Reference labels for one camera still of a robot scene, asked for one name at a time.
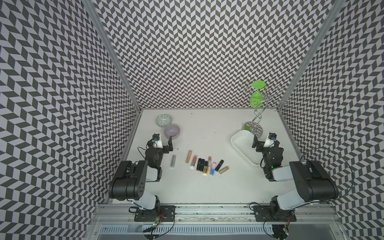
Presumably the silver lipstick tube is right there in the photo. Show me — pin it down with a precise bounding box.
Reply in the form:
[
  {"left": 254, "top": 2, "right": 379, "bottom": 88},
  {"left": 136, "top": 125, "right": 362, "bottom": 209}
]
[{"left": 171, "top": 155, "right": 177, "bottom": 168}]

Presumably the white plastic storage box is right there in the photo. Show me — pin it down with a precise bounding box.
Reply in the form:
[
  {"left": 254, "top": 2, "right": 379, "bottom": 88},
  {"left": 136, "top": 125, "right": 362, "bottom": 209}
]
[{"left": 231, "top": 130, "right": 262, "bottom": 167}]

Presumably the beige matte lipstick tube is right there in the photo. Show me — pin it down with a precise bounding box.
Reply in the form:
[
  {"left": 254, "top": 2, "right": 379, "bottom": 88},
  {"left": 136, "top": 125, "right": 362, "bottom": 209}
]
[{"left": 186, "top": 151, "right": 193, "bottom": 164}]

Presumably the black lipstick gold band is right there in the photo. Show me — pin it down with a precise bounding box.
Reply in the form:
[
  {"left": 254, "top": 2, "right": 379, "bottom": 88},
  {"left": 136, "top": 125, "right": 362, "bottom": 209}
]
[{"left": 215, "top": 160, "right": 224, "bottom": 172}]

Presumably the gold lipstick tube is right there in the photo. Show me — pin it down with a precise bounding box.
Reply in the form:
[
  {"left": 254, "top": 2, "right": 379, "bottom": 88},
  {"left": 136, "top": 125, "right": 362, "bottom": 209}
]
[{"left": 219, "top": 166, "right": 230, "bottom": 174}]

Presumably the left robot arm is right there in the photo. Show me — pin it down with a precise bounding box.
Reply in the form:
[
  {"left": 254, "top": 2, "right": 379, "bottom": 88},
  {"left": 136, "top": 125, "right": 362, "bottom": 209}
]
[{"left": 108, "top": 134, "right": 174, "bottom": 219}]

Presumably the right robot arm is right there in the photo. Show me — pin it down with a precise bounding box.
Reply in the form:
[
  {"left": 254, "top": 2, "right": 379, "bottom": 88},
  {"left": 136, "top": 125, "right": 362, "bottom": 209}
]
[{"left": 252, "top": 133, "right": 339, "bottom": 221}]

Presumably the clear coral lipstick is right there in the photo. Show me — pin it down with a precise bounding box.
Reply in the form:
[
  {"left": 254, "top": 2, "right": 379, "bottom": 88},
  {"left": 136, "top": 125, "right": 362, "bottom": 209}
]
[{"left": 190, "top": 155, "right": 198, "bottom": 169}]

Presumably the plain black lipstick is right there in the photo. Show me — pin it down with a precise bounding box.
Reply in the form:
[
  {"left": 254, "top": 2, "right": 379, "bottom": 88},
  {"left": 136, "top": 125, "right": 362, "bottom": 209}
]
[{"left": 200, "top": 159, "right": 205, "bottom": 172}]

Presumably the black lipstick with text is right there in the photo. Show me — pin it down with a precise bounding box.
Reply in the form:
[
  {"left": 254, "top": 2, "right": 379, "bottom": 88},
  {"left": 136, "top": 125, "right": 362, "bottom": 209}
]
[{"left": 197, "top": 158, "right": 202, "bottom": 171}]

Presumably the black and gold square lipstick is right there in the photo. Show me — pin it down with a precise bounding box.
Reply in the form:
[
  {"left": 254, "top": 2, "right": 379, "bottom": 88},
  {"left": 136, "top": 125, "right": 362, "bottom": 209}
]
[{"left": 203, "top": 161, "right": 209, "bottom": 176}]

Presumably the pink blue gradient lipstick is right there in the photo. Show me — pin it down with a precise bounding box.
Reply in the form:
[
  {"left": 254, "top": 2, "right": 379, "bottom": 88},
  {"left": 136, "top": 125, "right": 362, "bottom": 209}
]
[{"left": 210, "top": 162, "right": 217, "bottom": 176}]

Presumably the purple ceramic bowl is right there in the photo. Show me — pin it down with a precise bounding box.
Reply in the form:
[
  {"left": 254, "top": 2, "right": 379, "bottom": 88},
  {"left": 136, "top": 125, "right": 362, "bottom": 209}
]
[{"left": 164, "top": 124, "right": 181, "bottom": 139}]

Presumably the green patterned bowl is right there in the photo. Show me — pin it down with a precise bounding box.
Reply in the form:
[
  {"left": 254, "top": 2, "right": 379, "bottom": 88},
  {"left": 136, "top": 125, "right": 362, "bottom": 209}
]
[{"left": 156, "top": 114, "right": 173, "bottom": 128}]

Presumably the green plastic cup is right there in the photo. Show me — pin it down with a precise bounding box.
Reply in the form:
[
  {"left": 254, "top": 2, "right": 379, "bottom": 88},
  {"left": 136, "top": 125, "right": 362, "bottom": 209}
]
[{"left": 250, "top": 80, "right": 266, "bottom": 108}]

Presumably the pink lip gloss tube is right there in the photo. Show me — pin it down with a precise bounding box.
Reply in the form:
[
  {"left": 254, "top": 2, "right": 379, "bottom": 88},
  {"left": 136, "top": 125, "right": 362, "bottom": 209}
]
[{"left": 208, "top": 156, "right": 212, "bottom": 173}]

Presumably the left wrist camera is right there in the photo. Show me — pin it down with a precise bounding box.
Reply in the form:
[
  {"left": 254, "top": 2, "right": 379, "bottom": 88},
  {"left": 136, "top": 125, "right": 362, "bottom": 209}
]
[{"left": 152, "top": 134, "right": 163, "bottom": 149}]

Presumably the chrome wire stand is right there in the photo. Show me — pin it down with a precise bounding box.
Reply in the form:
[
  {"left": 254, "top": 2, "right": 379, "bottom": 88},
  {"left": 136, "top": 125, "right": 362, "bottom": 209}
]
[{"left": 242, "top": 83, "right": 282, "bottom": 138}]

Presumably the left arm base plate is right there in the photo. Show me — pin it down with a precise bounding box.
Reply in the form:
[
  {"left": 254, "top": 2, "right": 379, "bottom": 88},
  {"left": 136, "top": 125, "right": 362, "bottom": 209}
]
[{"left": 134, "top": 205, "right": 176, "bottom": 223}]

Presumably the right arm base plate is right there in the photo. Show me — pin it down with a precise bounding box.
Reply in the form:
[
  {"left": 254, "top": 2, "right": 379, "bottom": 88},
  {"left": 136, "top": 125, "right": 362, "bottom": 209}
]
[{"left": 251, "top": 206, "right": 297, "bottom": 222}]

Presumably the aluminium front rail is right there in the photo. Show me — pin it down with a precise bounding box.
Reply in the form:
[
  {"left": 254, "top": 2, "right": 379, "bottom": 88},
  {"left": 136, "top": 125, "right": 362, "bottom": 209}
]
[{"left": 85, "top": 204, "right": 348, "bottom": 240}]

